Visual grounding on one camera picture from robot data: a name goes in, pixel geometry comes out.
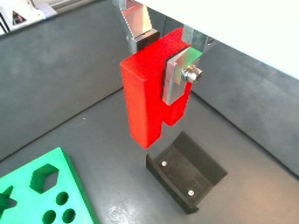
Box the green shape sorting board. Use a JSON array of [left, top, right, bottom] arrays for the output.
[[0, 148, 100, 224]]

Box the red double-square peg block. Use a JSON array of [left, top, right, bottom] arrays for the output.
[[120, 28, 192, 149]]

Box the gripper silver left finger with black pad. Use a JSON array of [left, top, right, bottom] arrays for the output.
[[112, 0, 160, 53]]

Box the gripper silver right finger green tape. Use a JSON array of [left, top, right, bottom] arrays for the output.
[[162, 25, 212, 105]]

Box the black block holder stand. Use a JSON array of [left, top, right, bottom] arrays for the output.
[[145, 132, 228, 214]]

